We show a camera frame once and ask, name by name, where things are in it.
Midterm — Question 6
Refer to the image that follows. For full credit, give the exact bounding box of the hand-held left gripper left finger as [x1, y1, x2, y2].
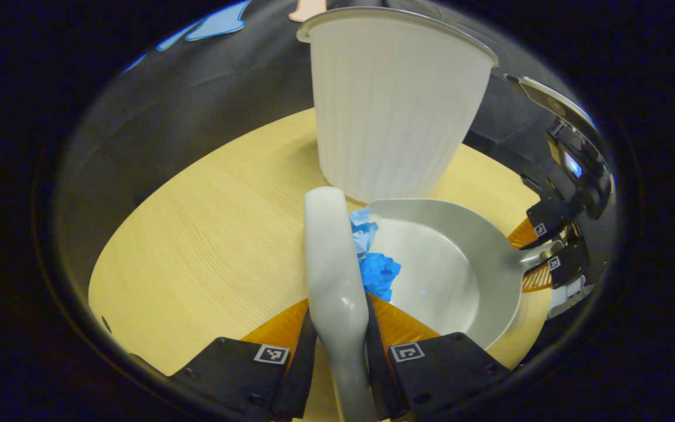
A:
[129, 299, 318, 422]

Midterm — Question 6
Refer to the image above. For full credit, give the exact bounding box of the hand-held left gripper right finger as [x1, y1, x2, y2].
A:
[366, 293, 512, 422]

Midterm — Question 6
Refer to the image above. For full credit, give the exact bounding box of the small grey broom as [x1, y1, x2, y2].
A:
[304, 186, 380, 422]

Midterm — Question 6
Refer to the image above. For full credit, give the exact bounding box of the grey plastic dustpan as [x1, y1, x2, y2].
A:
[366, 198, 565, 351]

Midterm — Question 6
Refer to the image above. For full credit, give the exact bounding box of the light blue paper trash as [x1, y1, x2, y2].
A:
[349, 206, 379, 256]

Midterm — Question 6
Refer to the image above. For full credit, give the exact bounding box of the white ribbed garbage bin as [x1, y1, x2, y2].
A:
[296, 7, 499, 204]

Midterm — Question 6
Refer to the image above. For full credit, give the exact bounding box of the wooden desktop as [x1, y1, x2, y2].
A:
[87, 107, 552, 422]

